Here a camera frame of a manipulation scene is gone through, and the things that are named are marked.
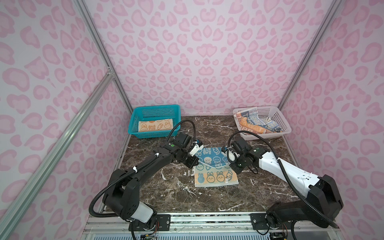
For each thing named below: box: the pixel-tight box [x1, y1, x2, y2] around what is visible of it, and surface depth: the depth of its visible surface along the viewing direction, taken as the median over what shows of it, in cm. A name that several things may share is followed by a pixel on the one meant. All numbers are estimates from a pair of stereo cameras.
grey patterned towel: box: [235, 108, 283, 135], surface depth 113 cm
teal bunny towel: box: [193, 147, 239, 188], surface depth 90 cm
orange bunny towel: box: [138, 118, 174, 133], surface depth 113 cm
